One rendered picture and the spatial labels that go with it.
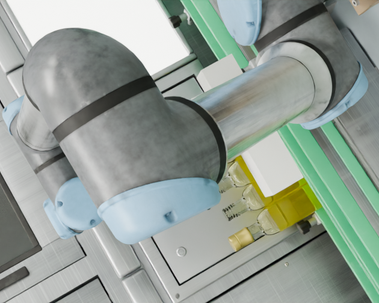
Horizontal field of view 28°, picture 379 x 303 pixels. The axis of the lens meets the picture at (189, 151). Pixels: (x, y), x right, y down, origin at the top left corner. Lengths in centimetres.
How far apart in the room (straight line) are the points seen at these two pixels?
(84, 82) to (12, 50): 112
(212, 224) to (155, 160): 99
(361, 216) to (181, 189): 80
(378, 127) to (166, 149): 84
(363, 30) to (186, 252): 61
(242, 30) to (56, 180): 35
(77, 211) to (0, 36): 84
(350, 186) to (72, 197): 61
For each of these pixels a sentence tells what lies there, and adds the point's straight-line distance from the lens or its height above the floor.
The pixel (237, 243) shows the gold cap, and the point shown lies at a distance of 155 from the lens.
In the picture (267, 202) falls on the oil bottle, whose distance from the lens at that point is 156.
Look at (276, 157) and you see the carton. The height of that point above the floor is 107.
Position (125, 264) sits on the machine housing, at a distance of 168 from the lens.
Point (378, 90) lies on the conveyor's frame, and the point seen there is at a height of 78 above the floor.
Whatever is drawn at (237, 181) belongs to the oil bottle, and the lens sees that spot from 157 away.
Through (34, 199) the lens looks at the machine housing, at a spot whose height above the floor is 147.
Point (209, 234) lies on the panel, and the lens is 169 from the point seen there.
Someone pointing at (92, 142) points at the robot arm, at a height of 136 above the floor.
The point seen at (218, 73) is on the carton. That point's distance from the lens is 127.
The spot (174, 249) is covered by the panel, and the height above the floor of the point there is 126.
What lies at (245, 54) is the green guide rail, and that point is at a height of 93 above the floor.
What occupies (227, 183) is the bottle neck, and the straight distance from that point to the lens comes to 157.
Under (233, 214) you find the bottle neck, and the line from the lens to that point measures 156.
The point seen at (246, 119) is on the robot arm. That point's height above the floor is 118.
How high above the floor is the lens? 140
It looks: 9 degrees down
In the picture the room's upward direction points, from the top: 119 degrees counter-clockwise
